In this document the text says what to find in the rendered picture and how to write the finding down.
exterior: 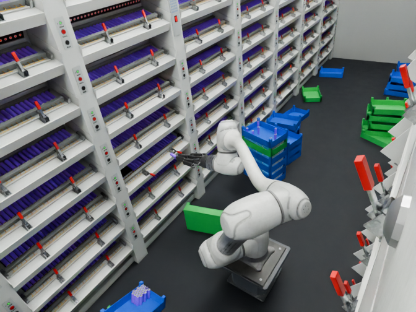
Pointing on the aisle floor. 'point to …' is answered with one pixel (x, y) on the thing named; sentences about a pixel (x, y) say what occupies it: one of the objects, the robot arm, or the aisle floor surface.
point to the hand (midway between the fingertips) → (181, 157)
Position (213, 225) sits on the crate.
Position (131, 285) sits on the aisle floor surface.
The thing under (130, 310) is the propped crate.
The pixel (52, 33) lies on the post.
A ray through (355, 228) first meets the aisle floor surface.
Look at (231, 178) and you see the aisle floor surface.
